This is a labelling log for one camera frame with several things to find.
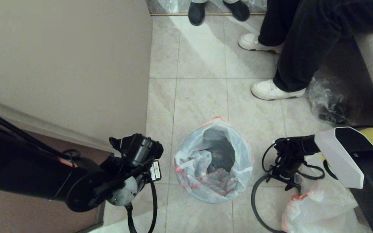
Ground white bag with red drawstring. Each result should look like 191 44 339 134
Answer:
174 116 254 205

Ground black braided cable sleeve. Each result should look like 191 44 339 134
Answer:
125 179 158 233

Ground clear plastic bag dark contents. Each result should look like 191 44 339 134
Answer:
308 78 354 127

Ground white sneaker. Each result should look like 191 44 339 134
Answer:
238 33 282 54
251 79 306 101

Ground dark slip-on shoe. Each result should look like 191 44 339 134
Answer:
223 0 251 22
188 1 207 27

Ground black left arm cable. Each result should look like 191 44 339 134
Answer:
0 105 81 161

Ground person's leg in black trousers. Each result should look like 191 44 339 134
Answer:
258 0 303 47
272 0 373 93

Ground translucent red-print trash bag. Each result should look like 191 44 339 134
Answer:
282 155 368 233

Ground black retaining ring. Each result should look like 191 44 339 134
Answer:
251 175 301 233

